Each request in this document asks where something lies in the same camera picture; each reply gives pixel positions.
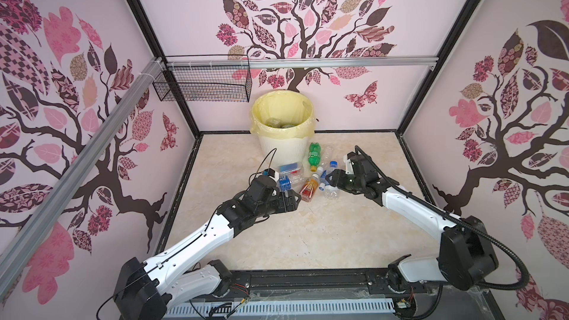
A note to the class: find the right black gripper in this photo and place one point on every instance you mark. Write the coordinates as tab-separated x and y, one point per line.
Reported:
336	178

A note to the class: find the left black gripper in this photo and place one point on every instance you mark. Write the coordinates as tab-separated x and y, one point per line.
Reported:
292	206

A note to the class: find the clear bottle blue label white cap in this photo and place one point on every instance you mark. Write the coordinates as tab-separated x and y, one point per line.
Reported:
285	183

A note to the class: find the red yellow label bottle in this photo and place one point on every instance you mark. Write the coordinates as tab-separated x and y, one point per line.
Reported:
309	188

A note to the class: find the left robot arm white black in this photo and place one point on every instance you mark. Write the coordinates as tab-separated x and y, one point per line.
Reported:
149	289

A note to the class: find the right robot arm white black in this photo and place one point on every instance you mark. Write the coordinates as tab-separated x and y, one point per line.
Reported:
464	258

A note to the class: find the green bottle near bin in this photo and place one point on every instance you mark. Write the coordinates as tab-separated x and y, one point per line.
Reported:
314	156

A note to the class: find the white ribbed trash bin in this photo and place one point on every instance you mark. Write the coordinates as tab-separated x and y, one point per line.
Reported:
288	151

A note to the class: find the yellow plastic bin liner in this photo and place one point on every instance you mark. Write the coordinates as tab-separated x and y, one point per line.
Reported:
283	114

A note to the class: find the Pocari blue label bottle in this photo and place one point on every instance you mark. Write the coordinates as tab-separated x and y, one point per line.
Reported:
322	180

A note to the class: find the clear unlabelled crumpled bottle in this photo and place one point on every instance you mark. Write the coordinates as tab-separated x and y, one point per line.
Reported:
326	155

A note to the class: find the bottle blue red label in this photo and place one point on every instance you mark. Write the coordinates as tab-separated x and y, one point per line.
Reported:
294	172

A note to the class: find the white slotted cable duct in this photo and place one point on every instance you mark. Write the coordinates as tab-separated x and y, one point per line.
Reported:
265	309

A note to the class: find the aluminium rail back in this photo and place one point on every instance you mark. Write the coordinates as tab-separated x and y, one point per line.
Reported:
387	61

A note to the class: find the aluminium rail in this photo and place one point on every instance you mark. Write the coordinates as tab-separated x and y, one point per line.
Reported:
29	238
387	61

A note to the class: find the black wire mesh basket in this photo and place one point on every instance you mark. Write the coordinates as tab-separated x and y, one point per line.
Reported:
205	78

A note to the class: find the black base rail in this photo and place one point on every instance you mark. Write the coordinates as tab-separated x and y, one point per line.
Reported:
432	300

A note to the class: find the aluminium rail left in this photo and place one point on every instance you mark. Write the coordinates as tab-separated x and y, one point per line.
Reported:
29	238

